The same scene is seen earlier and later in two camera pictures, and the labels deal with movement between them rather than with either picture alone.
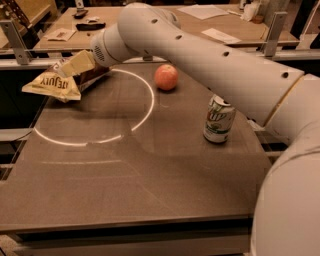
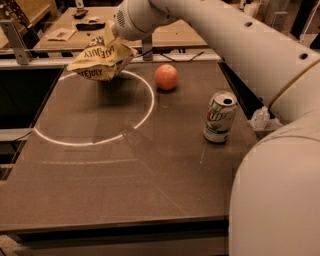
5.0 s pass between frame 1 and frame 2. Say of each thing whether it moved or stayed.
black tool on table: stayed
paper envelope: stayed
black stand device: stayed
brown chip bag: moved
